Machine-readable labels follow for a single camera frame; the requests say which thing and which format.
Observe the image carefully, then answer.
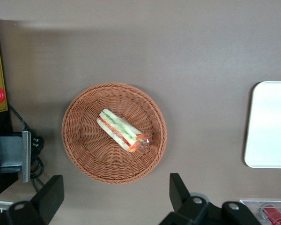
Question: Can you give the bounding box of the brown round wicker basket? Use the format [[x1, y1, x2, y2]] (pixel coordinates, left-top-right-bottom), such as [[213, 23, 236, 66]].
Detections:
[[61, 82, 167, 185]]

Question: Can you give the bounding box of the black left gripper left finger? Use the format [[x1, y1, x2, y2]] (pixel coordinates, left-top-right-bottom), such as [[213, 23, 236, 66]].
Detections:
[[4, 174, 65, 225]]

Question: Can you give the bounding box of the black cable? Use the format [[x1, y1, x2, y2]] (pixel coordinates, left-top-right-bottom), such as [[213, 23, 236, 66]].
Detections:
[[8, 104, 45, 192]]

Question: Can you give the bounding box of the grey metal bracket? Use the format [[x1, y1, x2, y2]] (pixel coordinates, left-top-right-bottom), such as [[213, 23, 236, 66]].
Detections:
[[0, 131, 31, 183]]

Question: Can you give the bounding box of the cream rectangular plastic tray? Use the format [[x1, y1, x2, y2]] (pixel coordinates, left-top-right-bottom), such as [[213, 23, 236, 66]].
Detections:
[[244, 81, 281, 169]]

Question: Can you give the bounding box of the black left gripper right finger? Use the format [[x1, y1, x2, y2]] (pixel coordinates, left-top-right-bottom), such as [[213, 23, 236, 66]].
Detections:
[[159, 172, 223, 225]]

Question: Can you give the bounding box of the plastic-wrapped sandwich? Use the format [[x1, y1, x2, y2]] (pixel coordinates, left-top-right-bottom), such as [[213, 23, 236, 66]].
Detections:
[[96, 108, 151, 153]]

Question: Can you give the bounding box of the red cylindrical can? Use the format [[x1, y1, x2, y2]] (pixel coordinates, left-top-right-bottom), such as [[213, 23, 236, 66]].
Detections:
[[262, 204, 281, 225]]

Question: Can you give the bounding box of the black metal frame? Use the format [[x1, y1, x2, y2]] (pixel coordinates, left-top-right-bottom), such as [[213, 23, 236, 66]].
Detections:
[[0, 110, 22, 201]]

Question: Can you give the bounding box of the small clear acrylic box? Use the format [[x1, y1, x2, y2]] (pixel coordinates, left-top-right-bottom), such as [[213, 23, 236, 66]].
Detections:
[[238, 199, 281, 225]]

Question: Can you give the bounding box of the white slotted rail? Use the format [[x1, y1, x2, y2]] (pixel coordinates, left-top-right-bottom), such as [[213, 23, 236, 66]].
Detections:
[[0, 200, 15, 214]]

